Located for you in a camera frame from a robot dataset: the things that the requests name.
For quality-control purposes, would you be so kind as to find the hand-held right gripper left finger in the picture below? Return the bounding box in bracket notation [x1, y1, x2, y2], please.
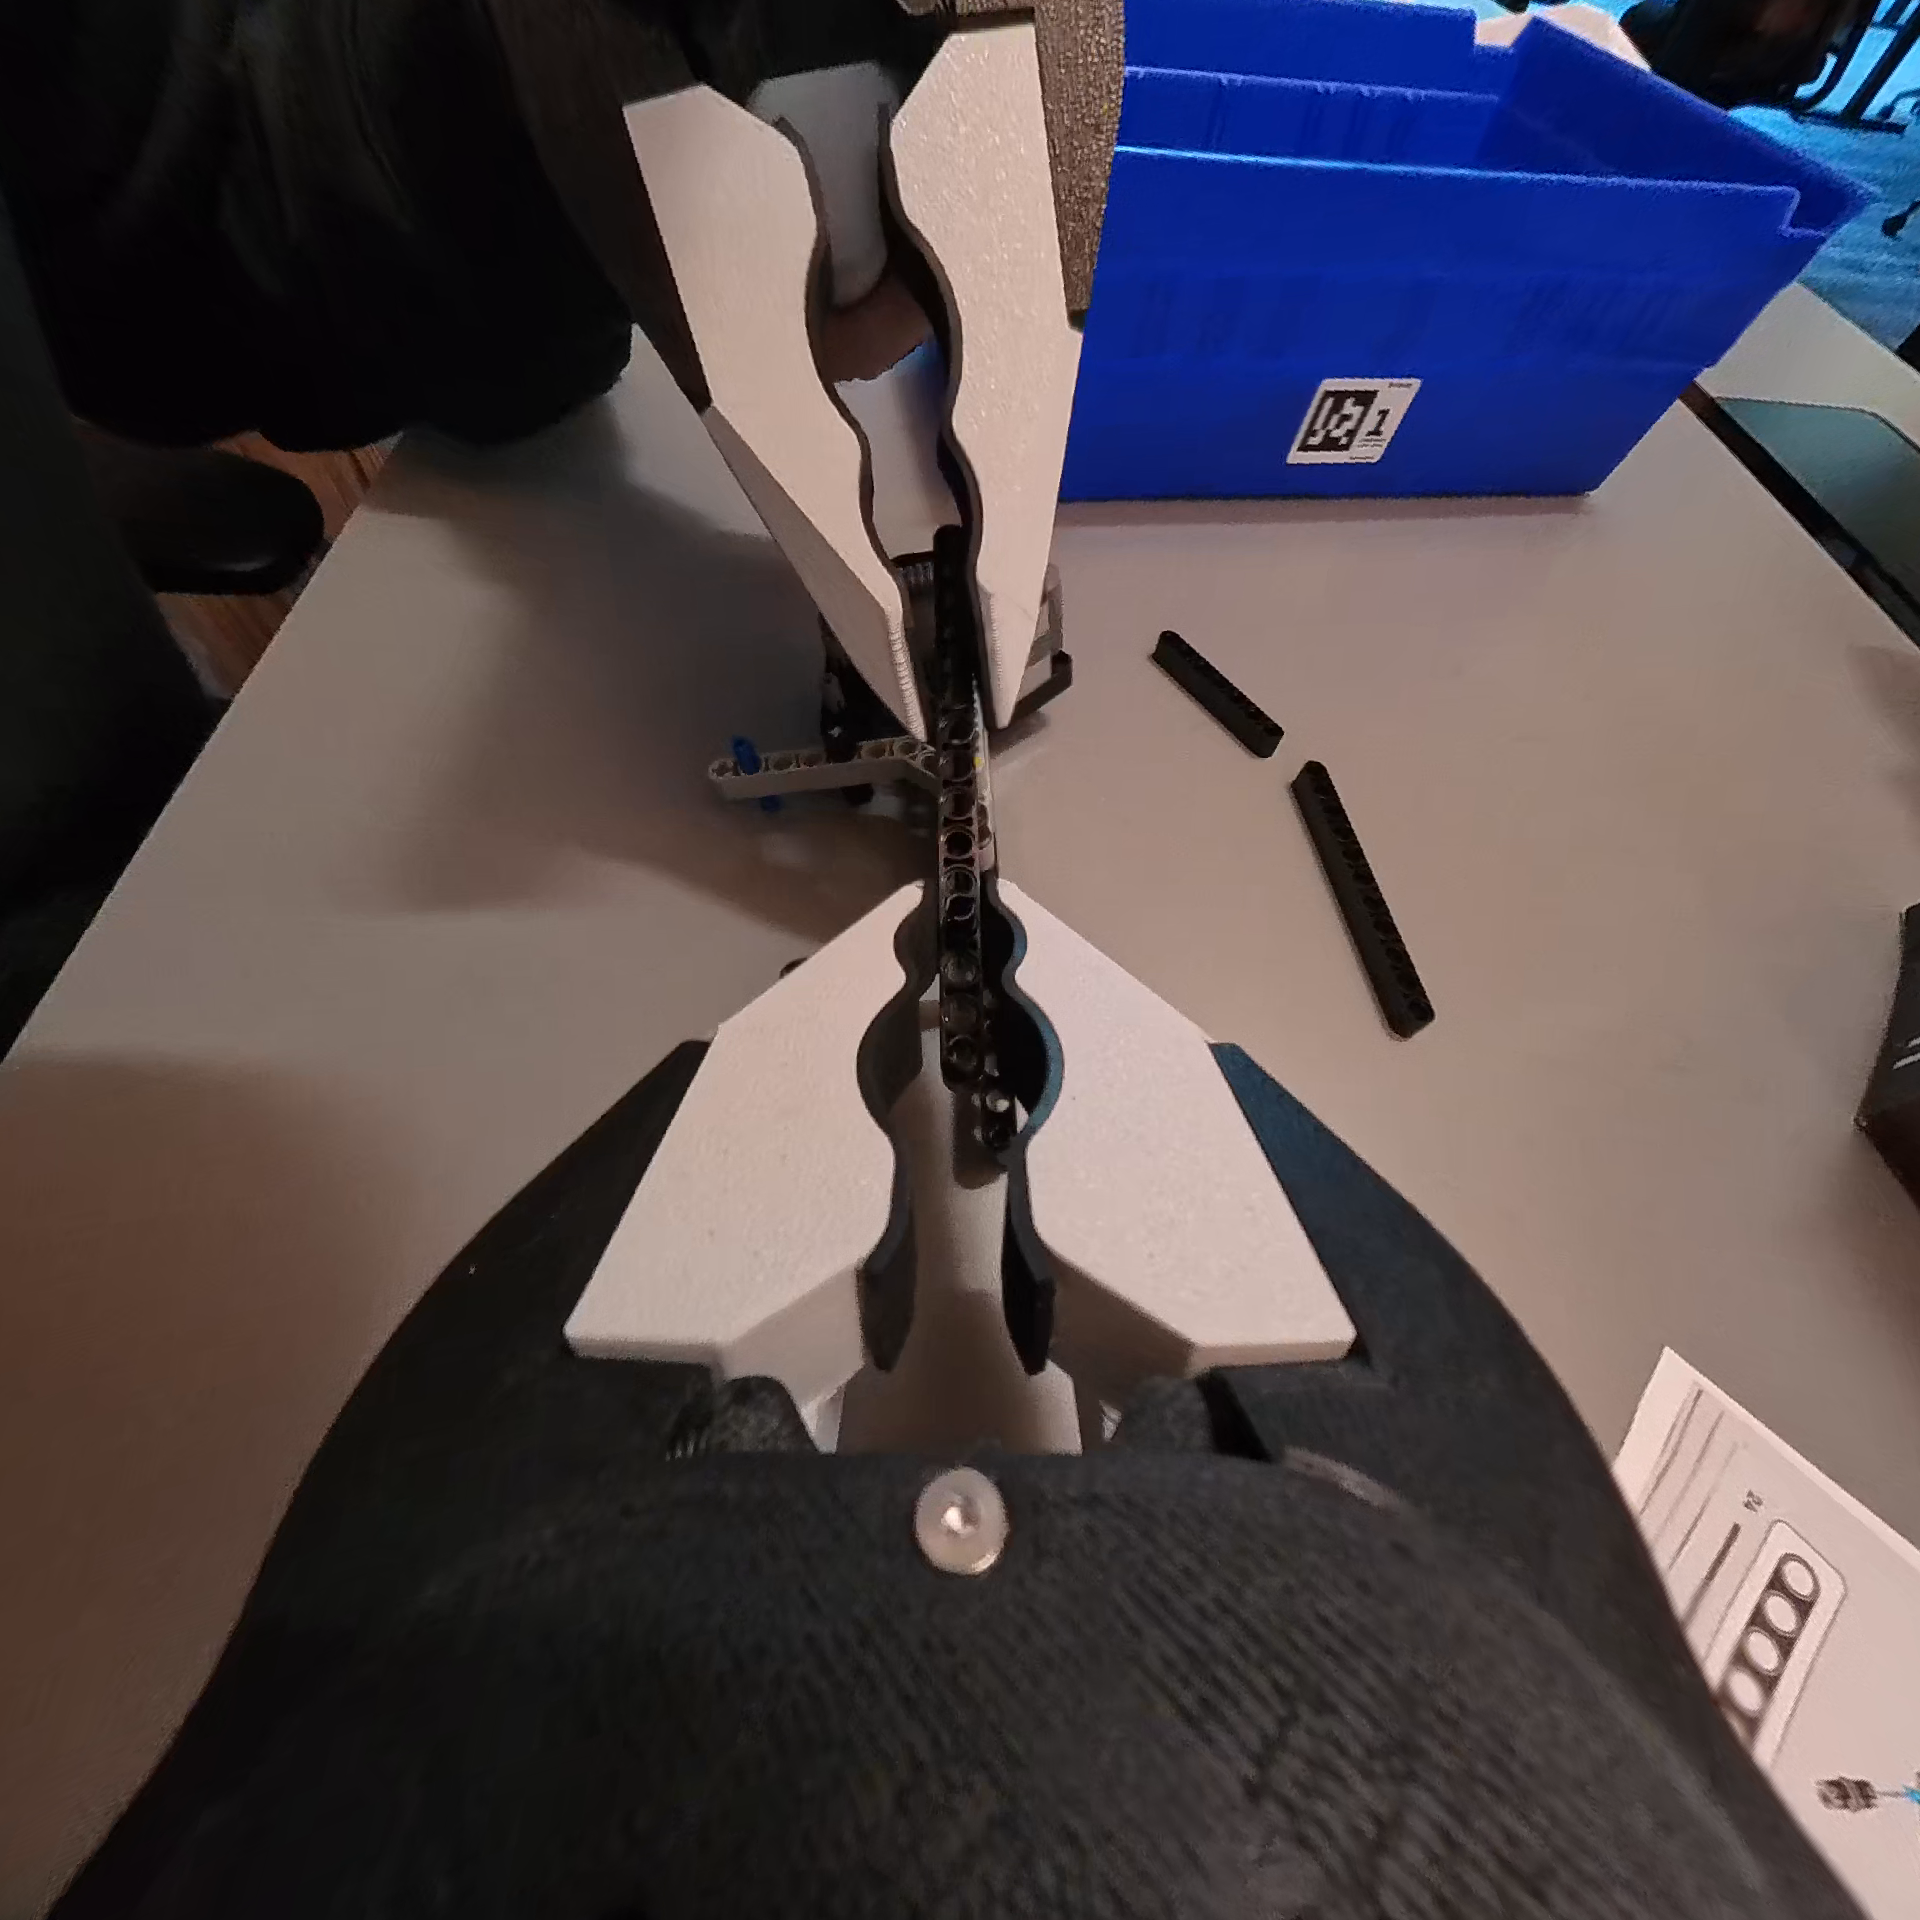
[560, 880, 937, 1441]

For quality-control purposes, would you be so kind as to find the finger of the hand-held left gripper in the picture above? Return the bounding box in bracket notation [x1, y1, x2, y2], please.
[615, 63, 913, 741]
[885, 21, 1084, 735]

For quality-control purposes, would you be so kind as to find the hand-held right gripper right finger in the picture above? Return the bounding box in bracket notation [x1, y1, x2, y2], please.
[972, 879, 1364, 1441]

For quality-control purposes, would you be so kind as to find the black toy beam with pins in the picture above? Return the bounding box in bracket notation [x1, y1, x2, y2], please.
[924, 522, 1037, 1170]

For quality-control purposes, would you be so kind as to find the toy brick motor assembly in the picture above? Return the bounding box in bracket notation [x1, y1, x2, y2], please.
[705, 545, 1074, 824]

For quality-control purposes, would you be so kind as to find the person's left forearm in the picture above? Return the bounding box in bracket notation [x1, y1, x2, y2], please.
[0, 0, 754, 454]

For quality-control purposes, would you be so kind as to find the black flat desk panel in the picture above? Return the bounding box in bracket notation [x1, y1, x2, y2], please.
[1686, 382, 1920, 610]

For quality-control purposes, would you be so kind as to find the person's left hand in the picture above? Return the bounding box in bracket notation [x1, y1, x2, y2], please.
[816, 277, 941, 382]

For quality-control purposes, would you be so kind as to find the blue plastic bin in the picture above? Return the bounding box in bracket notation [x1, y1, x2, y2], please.
[1057, 0, 1876, 506]

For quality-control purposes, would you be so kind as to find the long black toy beam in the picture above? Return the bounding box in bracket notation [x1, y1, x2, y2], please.
[1289, 762, 1440, 1036]

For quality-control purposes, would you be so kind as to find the short black toy beam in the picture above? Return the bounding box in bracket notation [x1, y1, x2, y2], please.
[1151, 631, 1286, 758]

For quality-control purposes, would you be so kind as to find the black office chair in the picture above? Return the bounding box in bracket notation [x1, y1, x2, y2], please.
[112, 441, 330, 597]

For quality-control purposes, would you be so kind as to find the black toy set box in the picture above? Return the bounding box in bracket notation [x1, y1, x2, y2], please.
[1853, 903, 1920, 1187]

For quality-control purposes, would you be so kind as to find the white instruction booklet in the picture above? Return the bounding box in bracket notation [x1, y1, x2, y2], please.
[1609, 1348, 1920, 1920]

